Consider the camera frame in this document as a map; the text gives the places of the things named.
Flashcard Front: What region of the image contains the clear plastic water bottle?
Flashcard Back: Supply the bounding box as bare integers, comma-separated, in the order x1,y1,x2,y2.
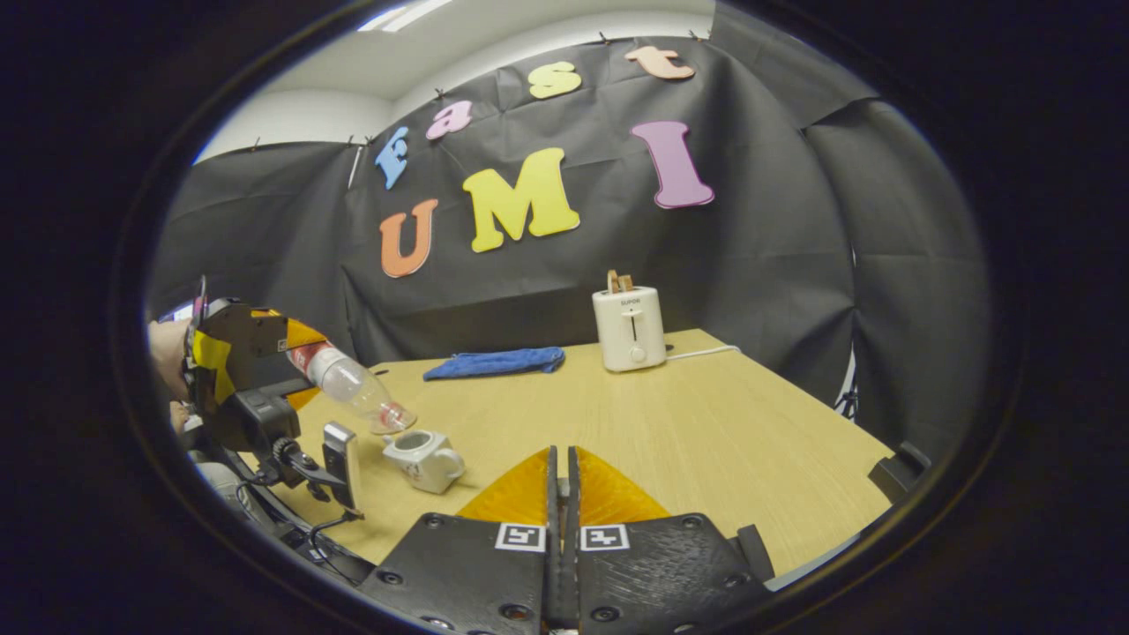
289,342,418,435

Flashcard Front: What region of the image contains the white ceramic teacup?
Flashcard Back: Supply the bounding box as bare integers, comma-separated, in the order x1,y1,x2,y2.
382,430,467,495

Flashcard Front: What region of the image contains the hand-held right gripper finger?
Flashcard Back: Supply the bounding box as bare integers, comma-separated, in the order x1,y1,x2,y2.
357,445,561,635
567,445,777,635

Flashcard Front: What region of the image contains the black cable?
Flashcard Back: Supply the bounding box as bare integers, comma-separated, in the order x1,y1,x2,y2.
304,510,364,565

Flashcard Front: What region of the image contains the white toaster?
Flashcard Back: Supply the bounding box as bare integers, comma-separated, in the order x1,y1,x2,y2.
592,285,668,373

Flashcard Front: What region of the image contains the blue towel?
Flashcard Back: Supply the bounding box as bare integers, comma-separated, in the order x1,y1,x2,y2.
422,347,566,382

